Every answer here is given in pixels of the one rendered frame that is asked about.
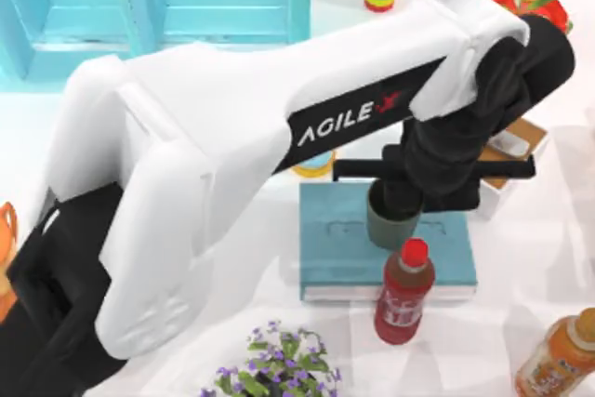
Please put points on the orange bottle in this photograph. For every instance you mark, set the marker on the orange bottle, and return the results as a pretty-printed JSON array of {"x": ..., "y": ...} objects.
[{"x": 553, "y": 360}]

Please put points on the grey-green cup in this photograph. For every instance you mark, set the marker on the grey-green cup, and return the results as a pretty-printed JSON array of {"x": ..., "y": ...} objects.
[{"x": 386, "y": 232}]

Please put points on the purple flower plant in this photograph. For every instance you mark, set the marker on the purple flower plant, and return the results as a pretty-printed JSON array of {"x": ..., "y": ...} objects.
[{"x": 279, "y": 364}]

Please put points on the pale grey rounded box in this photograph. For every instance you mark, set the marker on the pale grey rounded box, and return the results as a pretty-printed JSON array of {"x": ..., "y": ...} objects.
[{"x": 513, "y": 145}]

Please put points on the white framed brown coaster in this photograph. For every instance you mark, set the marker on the white framed brown coaster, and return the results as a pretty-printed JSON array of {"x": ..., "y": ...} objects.
[{"x": 530, "y": 134}]

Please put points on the red bottle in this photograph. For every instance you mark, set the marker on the red bottle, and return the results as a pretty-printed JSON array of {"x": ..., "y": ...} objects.
[{"x": 402, "y": 304}]

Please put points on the yellow and blue cup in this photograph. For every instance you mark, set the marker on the yellow and blue cup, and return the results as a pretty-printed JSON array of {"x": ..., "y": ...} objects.
[{"x": 318, "y": 167}]

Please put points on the orange trophy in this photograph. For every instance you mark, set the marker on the orange trophy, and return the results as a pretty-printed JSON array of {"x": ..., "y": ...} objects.
[{"x": 5, "y": 253}]

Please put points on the blue book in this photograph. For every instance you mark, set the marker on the blue book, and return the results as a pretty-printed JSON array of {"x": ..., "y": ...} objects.
[{"x": 339, "y": 253}]

